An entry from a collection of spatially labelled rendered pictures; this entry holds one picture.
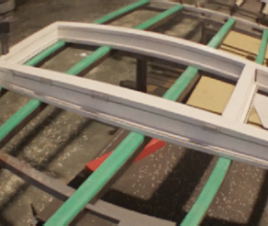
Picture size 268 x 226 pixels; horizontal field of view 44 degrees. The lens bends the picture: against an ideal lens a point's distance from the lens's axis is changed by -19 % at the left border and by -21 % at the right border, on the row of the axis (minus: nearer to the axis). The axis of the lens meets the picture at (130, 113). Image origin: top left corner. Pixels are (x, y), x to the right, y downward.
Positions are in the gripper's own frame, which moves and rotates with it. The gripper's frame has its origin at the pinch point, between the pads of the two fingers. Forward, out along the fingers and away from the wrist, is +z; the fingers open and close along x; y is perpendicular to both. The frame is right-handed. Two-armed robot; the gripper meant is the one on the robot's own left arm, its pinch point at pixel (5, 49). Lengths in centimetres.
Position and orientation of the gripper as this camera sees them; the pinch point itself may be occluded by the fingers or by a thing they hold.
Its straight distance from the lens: 136.0
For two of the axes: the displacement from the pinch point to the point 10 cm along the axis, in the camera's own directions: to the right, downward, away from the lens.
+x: -8.8, -2.6, 4.1
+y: 4.8, -4.7, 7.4
